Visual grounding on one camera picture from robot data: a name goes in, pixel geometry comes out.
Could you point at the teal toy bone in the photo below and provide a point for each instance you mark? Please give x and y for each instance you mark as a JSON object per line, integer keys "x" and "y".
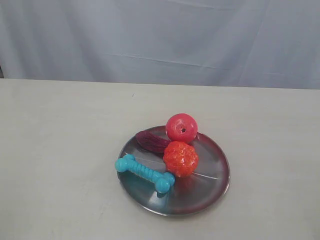
{"x": 162, "y": 181}

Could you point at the red toy apple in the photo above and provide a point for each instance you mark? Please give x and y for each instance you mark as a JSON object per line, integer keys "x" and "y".
{"x": 182, "y": 128}

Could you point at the dark purple toy vegetable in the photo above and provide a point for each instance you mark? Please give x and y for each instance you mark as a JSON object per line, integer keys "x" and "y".
{"x": 151, "y": 142}

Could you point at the orange bumpy toy fruit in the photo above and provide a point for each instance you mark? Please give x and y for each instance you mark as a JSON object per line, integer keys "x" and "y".
{"x": 180, "y": 158}

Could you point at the round stainless steel plate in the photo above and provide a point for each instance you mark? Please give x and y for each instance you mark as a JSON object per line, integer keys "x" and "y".
{"x": 205, "y": 187}

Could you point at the white backdrop cloth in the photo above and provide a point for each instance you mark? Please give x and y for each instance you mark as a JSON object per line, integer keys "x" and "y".
{"x": 241, "y": 43}

